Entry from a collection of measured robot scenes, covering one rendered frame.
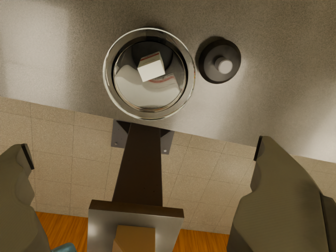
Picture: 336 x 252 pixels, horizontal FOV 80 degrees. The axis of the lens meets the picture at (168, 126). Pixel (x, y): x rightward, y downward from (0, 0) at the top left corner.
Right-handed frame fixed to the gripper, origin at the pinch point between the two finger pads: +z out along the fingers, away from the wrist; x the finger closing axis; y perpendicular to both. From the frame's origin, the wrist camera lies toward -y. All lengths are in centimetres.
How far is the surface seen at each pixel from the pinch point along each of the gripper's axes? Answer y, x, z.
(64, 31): -3.4, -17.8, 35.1
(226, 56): 1.2, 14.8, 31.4
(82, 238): 172, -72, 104
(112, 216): 52, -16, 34
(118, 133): 75, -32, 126
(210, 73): 4.6, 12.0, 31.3
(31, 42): -1.4, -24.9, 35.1
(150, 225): 58, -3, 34
